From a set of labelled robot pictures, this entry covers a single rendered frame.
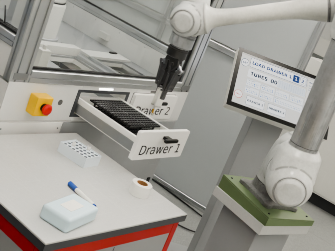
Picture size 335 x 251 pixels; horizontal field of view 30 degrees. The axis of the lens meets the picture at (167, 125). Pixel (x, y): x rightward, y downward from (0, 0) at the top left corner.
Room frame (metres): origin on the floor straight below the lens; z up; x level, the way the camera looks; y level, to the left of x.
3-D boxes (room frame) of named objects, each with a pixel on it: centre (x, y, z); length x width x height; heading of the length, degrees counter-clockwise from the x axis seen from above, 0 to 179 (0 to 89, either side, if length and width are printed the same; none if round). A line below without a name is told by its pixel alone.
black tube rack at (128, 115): (2.26, 0.16, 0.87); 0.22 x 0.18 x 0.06; 56
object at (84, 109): (2.27, 0.17, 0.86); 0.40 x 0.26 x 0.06; 56
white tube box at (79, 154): (2.00, 0.24, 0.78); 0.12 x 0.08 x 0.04; 63
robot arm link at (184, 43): (2.25, 0.07, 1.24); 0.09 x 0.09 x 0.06
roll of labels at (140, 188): (1.92, 0.00, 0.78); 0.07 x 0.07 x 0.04
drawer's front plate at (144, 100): (2.59, 0.09, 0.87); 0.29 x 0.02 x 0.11; 146
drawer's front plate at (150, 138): (2.15, 0.00, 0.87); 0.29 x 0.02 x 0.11; 146
